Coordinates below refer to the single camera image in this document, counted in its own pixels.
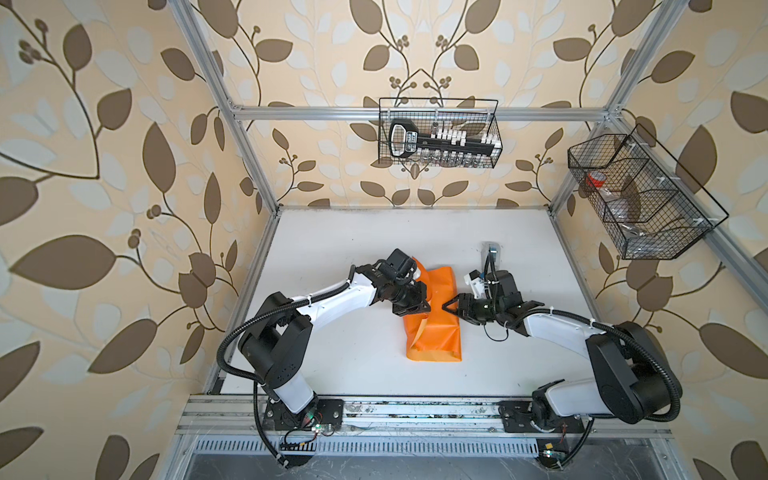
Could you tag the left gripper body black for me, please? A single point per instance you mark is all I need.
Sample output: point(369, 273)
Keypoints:
point(405, 288)

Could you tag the black tool set in basket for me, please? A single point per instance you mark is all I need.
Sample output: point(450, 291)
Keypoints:
point(404, 139)

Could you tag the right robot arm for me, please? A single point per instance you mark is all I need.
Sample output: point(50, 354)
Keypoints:
point(631, 379)

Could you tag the black wire basket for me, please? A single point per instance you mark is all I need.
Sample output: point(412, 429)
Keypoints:
point(475, 116)
point(652, 206)

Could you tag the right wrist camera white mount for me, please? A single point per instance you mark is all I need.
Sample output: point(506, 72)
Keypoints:
point(476, 282)

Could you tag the white tape dispenser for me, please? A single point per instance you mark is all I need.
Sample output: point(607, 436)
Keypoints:
point(492, 250)

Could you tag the red capped item in basket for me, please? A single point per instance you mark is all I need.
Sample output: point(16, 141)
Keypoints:
point(595, 179)

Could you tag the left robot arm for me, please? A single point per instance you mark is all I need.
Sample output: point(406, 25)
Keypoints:
point(275, 343)

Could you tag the orange wrapping paper sheet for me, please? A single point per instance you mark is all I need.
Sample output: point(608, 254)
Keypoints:
point(434, 336)

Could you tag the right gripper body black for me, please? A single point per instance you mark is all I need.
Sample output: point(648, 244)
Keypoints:
point(489, 309)

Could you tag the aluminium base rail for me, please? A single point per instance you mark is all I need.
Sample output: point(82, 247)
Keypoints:
point(392, 426)

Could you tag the black wire basket right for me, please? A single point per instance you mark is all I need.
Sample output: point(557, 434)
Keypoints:
point(652, 206)

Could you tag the black wire basket centre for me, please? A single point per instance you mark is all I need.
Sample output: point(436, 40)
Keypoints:
point(475, 116)

